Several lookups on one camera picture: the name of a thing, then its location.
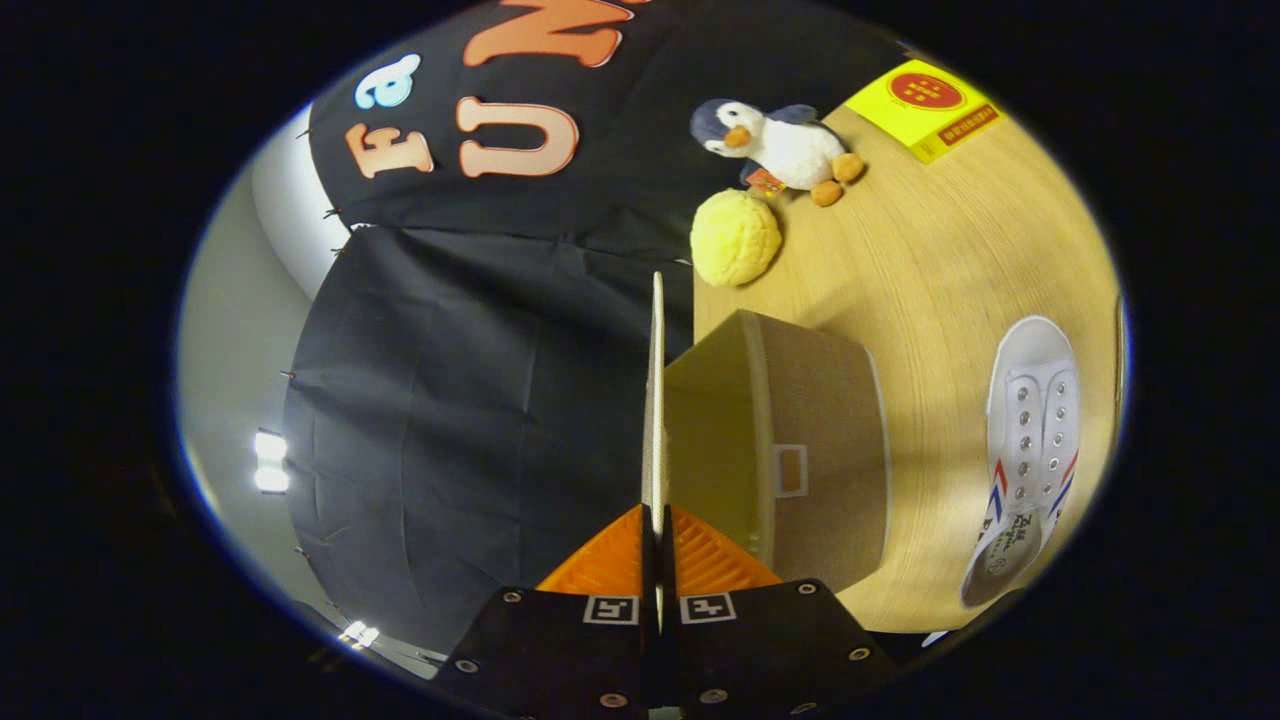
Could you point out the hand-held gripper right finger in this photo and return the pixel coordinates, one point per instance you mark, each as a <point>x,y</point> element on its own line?
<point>770,650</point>

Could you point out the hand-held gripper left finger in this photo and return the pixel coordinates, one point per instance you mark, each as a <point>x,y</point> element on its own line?
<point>560,655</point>

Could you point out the beige fabric storage box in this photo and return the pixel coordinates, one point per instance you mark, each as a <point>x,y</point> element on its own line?
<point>820,450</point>

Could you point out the white canvas shoe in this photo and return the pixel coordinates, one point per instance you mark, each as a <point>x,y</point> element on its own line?
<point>1035,380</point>

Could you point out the bright ceiling light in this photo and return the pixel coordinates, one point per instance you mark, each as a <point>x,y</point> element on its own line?
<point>270,446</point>
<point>271,480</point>
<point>359,634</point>

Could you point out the yellow round plush toy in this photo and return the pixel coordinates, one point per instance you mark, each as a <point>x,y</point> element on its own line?
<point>735,238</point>

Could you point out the penguin plush toy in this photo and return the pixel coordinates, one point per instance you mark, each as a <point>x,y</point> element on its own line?
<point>790,150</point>

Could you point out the yellow book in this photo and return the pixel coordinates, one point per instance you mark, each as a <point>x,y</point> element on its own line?
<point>925,100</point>

